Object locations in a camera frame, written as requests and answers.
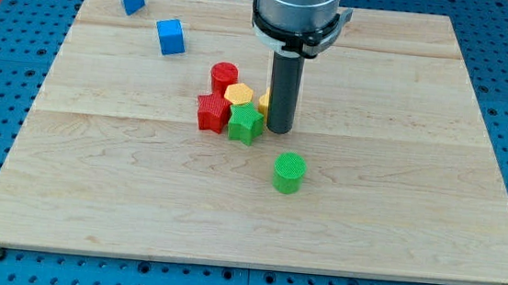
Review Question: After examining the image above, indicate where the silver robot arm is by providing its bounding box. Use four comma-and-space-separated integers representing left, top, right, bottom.
252, 0, 354, 59

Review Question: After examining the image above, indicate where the green star block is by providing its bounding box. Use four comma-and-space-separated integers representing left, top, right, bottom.
228, 102, 265, 146

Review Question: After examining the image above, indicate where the green cylinder block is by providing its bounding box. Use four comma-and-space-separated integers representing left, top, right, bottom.
272, 152, 307, 194

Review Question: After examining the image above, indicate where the yellow block behind rod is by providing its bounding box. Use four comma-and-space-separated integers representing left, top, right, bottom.
258, 87, 271, 121

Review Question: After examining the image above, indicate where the red star block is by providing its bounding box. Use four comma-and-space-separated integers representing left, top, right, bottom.
197, 93, 231, 134

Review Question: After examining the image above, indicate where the yellow hexagon block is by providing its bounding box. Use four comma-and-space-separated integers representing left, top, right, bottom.
224, 83, 254, 106

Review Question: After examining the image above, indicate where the red cylinder block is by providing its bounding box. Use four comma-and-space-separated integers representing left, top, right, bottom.
210, 62, 239, 96

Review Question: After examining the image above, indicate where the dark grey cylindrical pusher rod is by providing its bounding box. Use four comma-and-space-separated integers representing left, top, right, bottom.
266, 53, 304, 134

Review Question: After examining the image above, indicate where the blue cube block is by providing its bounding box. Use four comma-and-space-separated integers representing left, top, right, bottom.
156, 18, 185, 55

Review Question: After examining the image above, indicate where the wooden board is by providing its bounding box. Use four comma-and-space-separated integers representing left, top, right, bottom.
0, 0, 508, 285

